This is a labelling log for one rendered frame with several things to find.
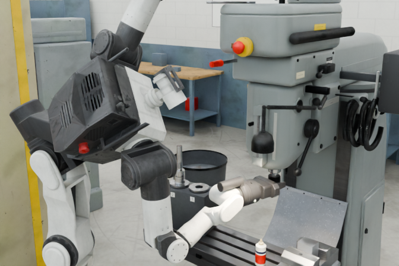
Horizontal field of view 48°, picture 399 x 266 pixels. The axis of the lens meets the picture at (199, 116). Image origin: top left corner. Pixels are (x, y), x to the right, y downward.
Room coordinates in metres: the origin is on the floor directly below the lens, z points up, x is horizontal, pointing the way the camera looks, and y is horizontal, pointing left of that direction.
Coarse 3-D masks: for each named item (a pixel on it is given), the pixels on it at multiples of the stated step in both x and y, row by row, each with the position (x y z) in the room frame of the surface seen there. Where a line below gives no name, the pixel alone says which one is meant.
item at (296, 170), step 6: (312, 120) 1.54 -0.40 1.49; (306, 126) 1.52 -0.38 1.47; (312, 126) 1.52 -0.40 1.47; (318, 126) 1.55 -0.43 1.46; (306, 132) 1.52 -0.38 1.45; (312, 132) 1.52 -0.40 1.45; (312, 138) 1.53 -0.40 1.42; (306, 144) 1.50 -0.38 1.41; (306, 150) 1.49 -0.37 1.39; (300, 162) 1.46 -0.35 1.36; (300, 168) 1.45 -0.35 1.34; (294, 174) 1.44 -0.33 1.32; (300, 174) 1.44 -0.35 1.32
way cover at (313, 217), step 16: (288, 192) 1.93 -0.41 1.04; (304, 192) 1.89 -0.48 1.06; (288, 208) 1.89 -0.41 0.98; (304, 208) 1.85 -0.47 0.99; (320, 208) 1.81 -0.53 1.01; (336, 208) 1.78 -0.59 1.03; (272, 224) 1.88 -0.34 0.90; (288, 224) 1.85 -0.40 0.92; (304, 224) 1.81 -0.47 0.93; (320, 224) 1.78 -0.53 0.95; (336, 224) 1.74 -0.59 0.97; (272, 240) 1.82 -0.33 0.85; (288, 240) 1.79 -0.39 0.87; (320, 240) 1.73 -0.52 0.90; (336, 240) 1.70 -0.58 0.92
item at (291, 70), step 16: (240, 64) 1.53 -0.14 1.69; (256, 64) 1.49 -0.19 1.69; (272, 64) 1.45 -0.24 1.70; (288, 64) 1.42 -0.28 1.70; (304, 64) 1.46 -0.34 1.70; (320, 64) 1.56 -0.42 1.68; (256, 80) 1.49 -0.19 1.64; (272, 80) 1.45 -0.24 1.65; (288, 80) 1.42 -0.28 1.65; (304, 80) 1.47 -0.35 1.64
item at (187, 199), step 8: (176, 184) 1.87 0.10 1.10; (184, 184) 1.87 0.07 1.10; (192, 184) 1.87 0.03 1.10; (200, 184) 1.87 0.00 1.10; (176, 192) 1.83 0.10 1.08; (184, 192) 1.81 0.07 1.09; (192, 192) 1.81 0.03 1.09; (200, 192) 1.80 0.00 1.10; (208, 192) 1.81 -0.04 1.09; (176, 200) 1.83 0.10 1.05; (184, 200) 1.81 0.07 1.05; (192, 200) 1.79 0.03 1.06; (200, 200) 1.77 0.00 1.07; (208, 200) 1.79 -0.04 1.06; (176, 208) 1.83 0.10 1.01; (184, 208) 1.81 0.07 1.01; (192, 208) 1.79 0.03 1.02; (200, 208) 1.77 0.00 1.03; (176, 216) 1.83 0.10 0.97; (184, 216) 1.81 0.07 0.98; (192, 216) 1.79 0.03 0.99; (176, 224) 1.83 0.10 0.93; (208, 232) 1.79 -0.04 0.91
